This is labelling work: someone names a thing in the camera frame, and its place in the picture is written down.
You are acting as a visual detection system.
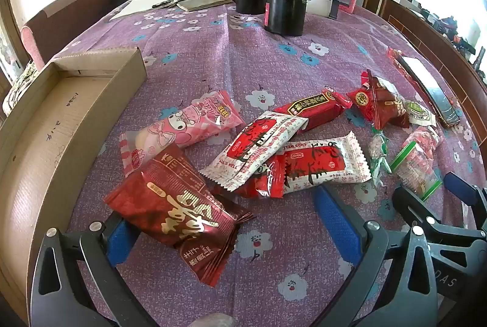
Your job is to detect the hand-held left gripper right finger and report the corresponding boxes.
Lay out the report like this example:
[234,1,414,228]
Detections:
[312,184,440,327]

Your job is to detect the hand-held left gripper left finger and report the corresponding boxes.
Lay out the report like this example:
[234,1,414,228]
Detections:
[32,213,153,327]

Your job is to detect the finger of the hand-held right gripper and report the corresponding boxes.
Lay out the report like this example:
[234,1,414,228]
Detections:
[392,186,446,236]
[443,172,487,232]

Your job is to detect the clear zip bag pink snacks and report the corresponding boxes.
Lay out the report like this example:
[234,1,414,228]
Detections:
[388,123,444,204]

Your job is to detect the white and red snack packet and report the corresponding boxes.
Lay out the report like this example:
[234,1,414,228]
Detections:
[198,111,310,193]
[282,131,373,196]

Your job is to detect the green striped candy packet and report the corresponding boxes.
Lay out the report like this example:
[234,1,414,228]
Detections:
[367,129,392,187]

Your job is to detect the large dark red snack packet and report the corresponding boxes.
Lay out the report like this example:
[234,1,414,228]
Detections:
[103,142,256,287]

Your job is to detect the small red snack packet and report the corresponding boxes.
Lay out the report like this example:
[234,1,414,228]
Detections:
[236,154,288,200]

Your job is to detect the red packet with gold seal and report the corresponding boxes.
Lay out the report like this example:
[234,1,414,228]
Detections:
[346,69,412,130]

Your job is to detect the brown cardboard box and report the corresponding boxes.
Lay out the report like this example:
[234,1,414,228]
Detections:
[0,47,148,320]

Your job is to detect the pink cartoon snack packet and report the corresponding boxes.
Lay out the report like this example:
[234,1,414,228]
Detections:
[119,89,246,177]

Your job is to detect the round green label packet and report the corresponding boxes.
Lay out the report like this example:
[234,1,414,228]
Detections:
[403,99,438,128]

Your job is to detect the red bar packet black label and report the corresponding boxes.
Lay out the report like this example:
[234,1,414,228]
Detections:
[272,87,354,132]

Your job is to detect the black smartphone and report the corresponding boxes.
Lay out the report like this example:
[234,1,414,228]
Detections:
[396,55,463,128]

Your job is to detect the pile of windowsill clutter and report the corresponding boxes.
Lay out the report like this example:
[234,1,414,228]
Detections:
[434,11,487,73]

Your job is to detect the floral patterned cushion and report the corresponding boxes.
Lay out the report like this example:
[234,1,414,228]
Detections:
[2,61,39,115]

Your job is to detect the purple floral tablecloth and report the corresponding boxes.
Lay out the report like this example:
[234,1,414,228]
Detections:
[0,0,487,327]

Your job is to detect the brown padded chair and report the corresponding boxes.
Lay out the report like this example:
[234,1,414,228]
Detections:
[21,0,117,69]

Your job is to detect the white paper sheet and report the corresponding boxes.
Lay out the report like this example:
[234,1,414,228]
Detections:
[110,0,191,22]

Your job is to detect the black scissors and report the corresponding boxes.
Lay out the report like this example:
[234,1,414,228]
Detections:
[152,0,191,9]

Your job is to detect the tan notebook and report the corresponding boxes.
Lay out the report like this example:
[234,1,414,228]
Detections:
[177,0,233,13]

